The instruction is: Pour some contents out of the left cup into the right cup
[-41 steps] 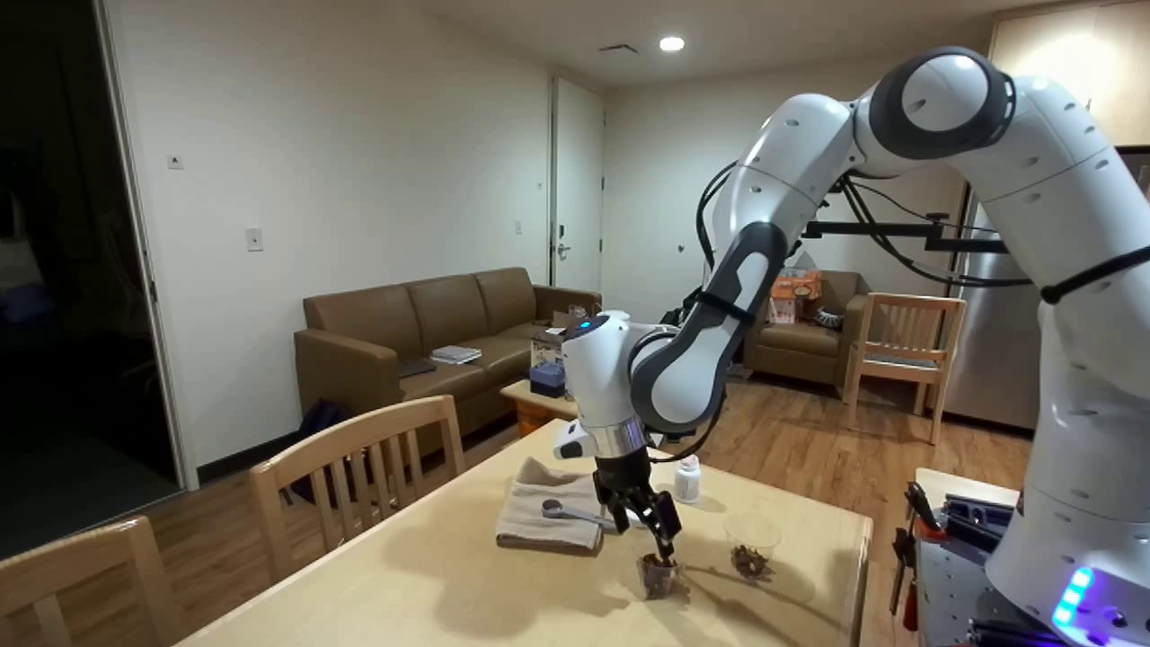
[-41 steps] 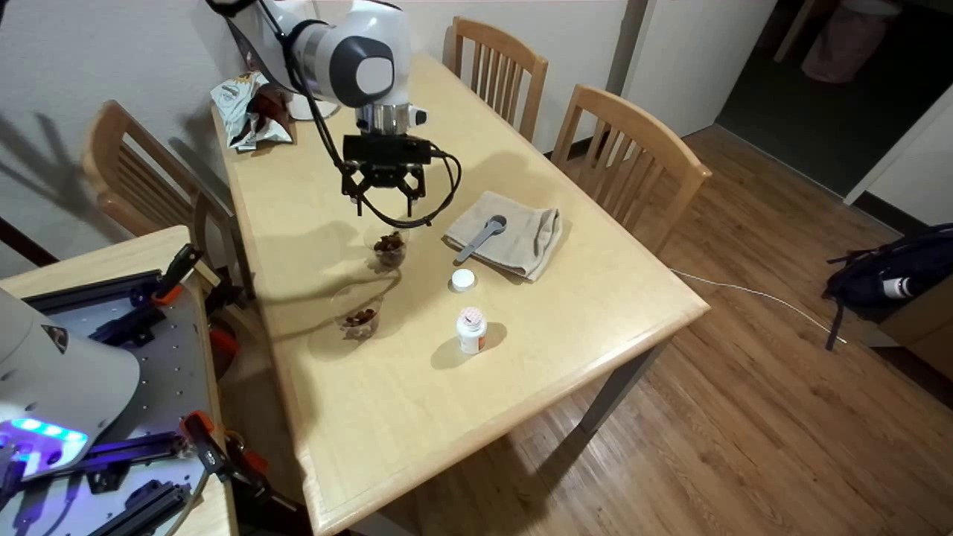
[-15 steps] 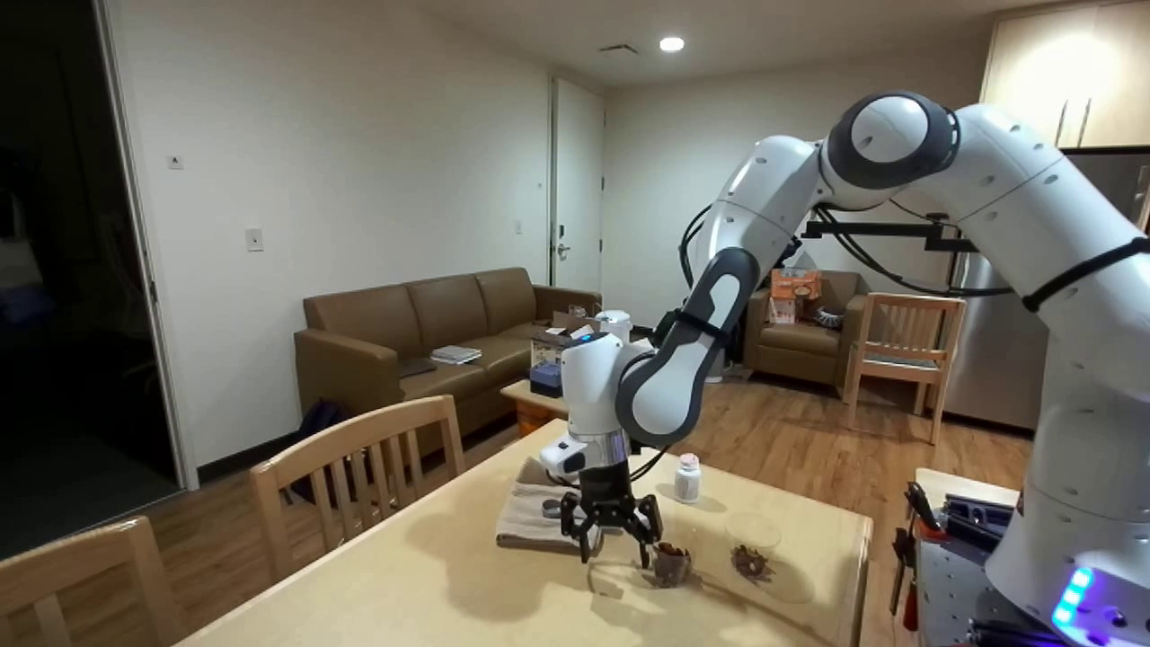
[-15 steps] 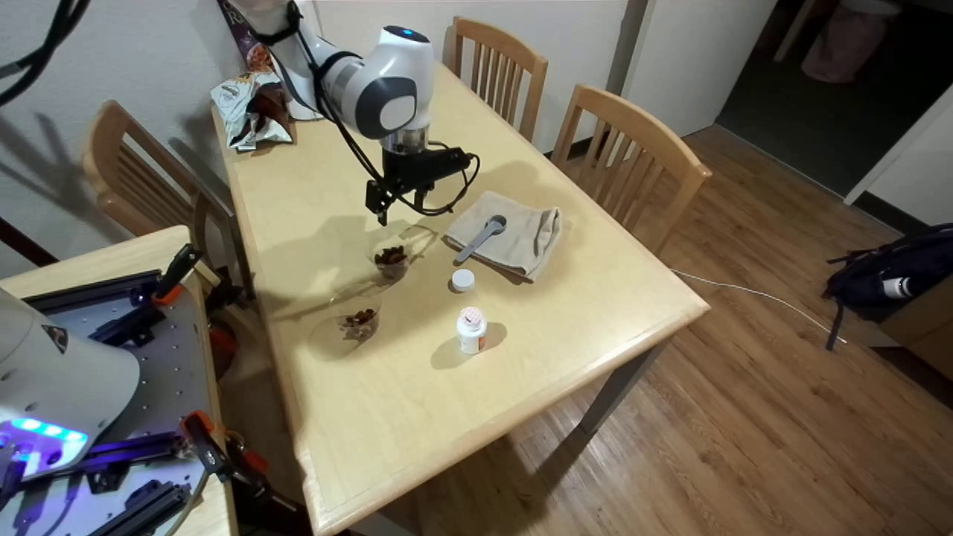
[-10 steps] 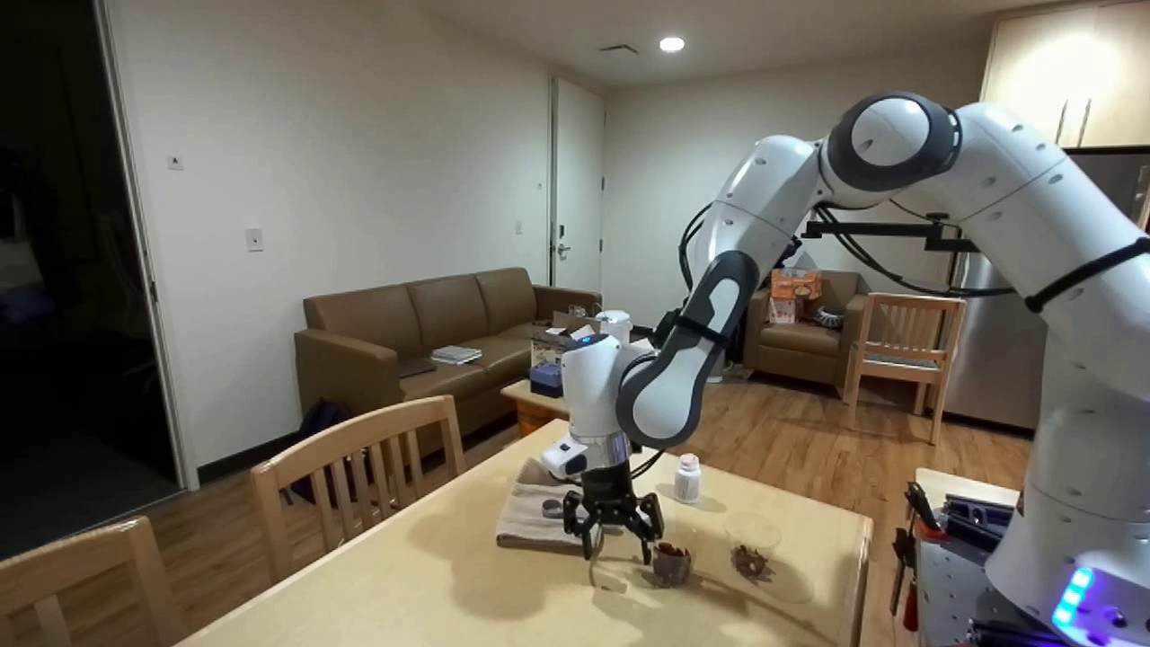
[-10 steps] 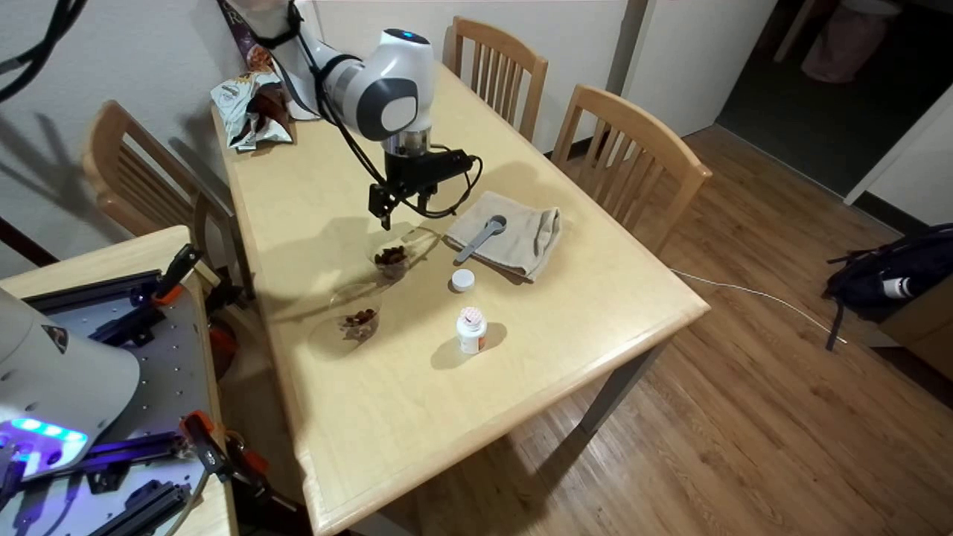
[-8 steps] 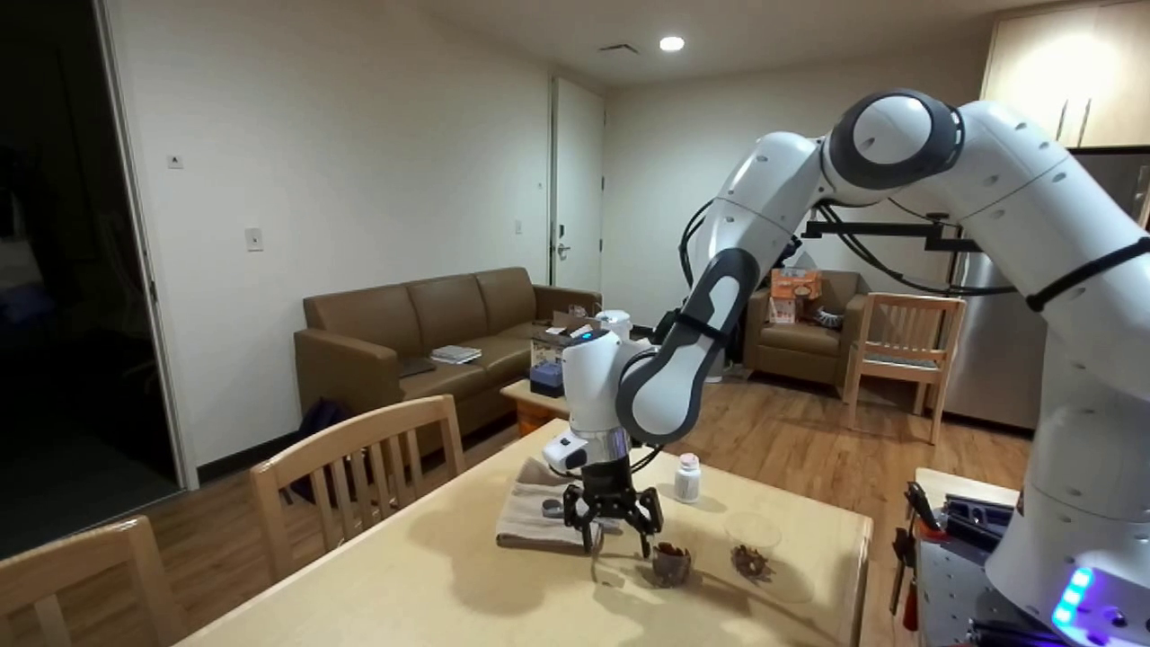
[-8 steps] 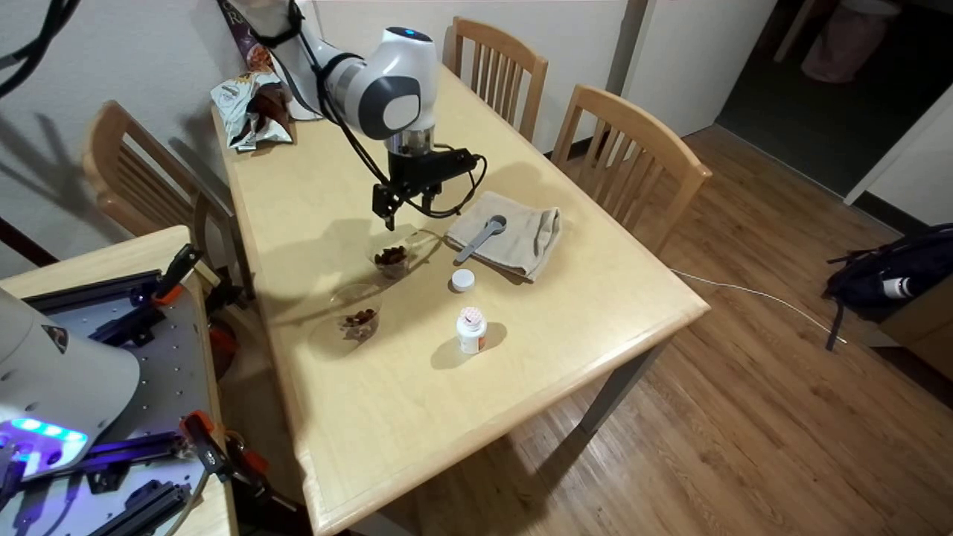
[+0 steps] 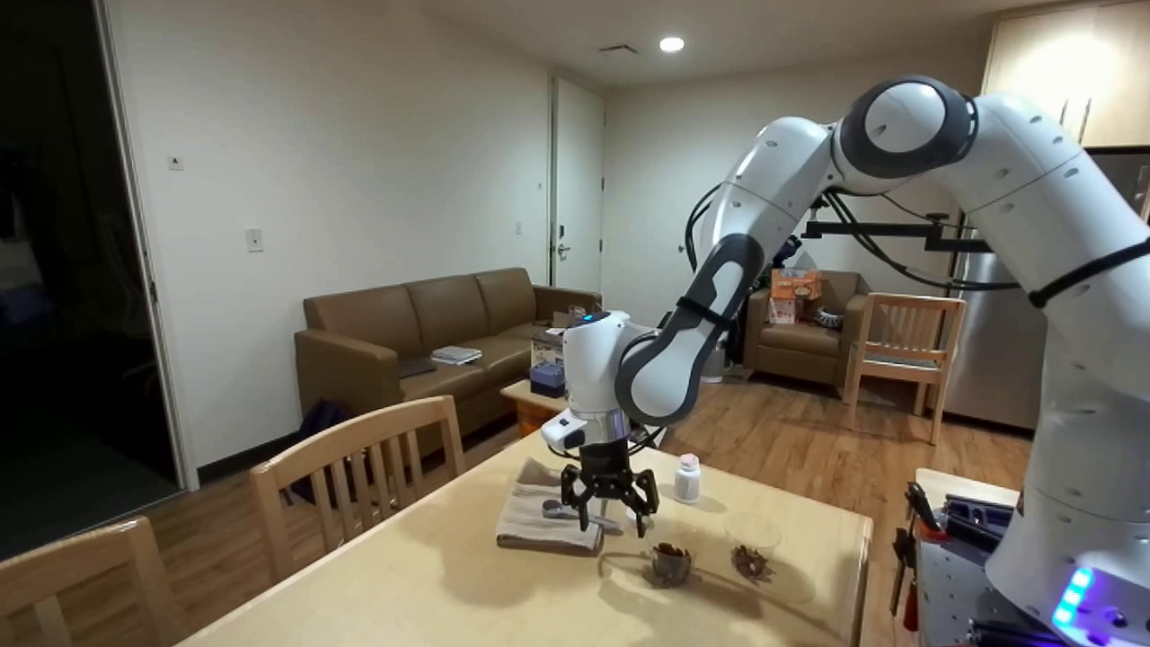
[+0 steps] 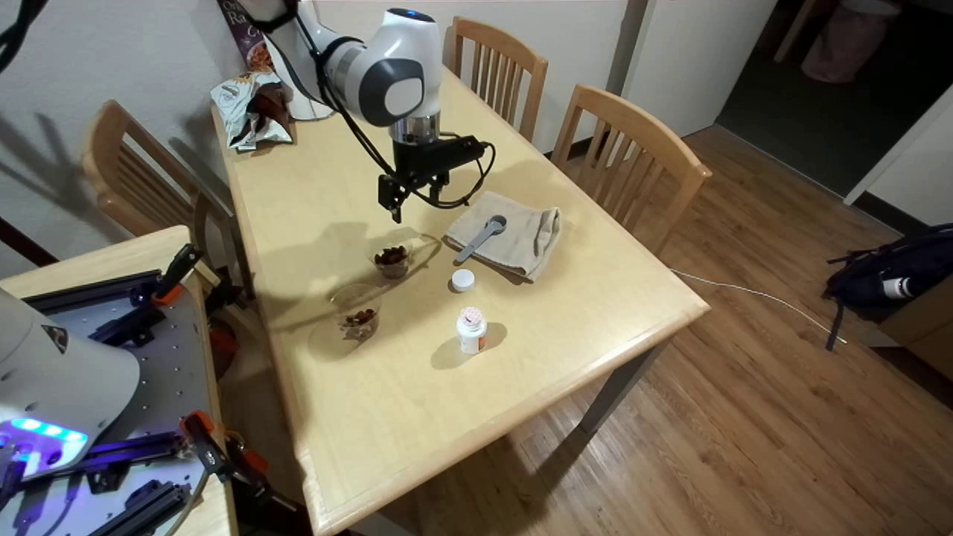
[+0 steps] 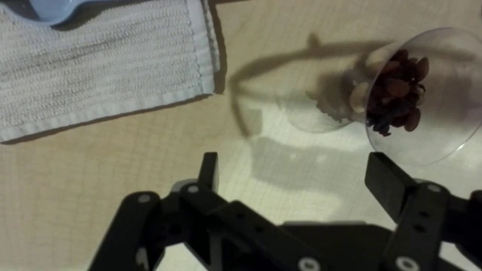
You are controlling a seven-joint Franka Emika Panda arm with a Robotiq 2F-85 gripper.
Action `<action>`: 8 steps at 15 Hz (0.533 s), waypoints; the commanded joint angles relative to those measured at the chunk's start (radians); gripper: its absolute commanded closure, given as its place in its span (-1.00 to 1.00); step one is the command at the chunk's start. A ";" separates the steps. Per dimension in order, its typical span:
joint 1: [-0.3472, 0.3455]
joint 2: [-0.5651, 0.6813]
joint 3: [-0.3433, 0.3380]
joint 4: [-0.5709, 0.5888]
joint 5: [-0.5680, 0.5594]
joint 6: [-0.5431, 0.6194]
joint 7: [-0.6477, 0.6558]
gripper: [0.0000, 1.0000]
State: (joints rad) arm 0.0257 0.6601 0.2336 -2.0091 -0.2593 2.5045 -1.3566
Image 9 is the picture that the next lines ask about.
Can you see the white gripper camera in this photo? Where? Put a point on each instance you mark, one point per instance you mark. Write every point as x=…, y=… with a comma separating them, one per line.
x=560, y=434

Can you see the wooden coffee table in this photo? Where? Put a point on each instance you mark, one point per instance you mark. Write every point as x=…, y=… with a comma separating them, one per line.
x=524, y=402

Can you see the white folded cloth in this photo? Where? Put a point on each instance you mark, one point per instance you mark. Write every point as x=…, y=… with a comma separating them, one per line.
x=452, y=359

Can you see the orange black clamp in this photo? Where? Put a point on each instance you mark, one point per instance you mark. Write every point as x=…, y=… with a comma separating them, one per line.
x=908, y=564

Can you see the round ceiling light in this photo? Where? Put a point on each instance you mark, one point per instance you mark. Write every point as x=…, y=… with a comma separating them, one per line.
x=668, y=46

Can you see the white door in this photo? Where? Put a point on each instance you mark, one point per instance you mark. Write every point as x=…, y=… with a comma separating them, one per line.
x=577, y=181

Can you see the brown sofa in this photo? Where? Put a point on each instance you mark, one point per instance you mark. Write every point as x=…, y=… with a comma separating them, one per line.
x=406, y=318

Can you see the folded beige towel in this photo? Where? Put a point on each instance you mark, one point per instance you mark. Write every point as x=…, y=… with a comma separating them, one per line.
x=533, y=522

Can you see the stainless steel fridge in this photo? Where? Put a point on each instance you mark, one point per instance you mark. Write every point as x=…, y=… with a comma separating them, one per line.
x=994, y=360

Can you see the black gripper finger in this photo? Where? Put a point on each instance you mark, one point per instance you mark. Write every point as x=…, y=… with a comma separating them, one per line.
x=648, y=489
x=573, y=489

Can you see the wooden chair beige seat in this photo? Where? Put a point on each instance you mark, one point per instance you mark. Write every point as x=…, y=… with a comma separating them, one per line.
x=893, y=360

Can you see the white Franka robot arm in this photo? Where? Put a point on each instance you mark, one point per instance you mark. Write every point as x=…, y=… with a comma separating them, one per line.
x=793, y=167

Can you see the small brown object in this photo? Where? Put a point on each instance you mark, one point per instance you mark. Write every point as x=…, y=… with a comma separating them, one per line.
x=752, y=564

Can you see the blue and white carton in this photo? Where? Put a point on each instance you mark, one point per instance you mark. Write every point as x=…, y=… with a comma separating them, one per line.
x=547, y=378

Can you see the robot mounting platform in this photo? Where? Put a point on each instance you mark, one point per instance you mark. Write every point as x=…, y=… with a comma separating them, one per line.
x=958, y=483

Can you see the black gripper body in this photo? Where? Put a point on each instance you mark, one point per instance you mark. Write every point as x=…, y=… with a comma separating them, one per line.
x=608, y=465

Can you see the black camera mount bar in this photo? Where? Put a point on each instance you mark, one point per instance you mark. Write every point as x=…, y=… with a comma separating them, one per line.
x=865, y=229

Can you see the beige kitchen cabinet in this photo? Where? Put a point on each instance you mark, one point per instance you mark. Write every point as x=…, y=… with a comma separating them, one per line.
x=1080, y=57

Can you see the blue measuring spoon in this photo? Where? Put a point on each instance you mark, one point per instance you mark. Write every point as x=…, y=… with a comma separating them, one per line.
x=549, y=510

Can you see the orange bag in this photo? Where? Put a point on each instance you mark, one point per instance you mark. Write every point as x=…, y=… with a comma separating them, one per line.
x=794, y=295

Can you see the brown armchair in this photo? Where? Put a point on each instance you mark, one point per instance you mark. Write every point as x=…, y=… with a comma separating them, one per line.
x=801, y=353

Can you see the clear cup of nuts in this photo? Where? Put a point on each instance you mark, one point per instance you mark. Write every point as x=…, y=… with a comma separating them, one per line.
x=668, y=567

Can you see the white pill bottle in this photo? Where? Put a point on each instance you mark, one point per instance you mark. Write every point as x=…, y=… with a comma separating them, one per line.
x=687, y=479

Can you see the wooden slat-back chair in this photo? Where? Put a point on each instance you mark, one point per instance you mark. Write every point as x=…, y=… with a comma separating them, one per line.
x=74, y=568
x=361, y=438

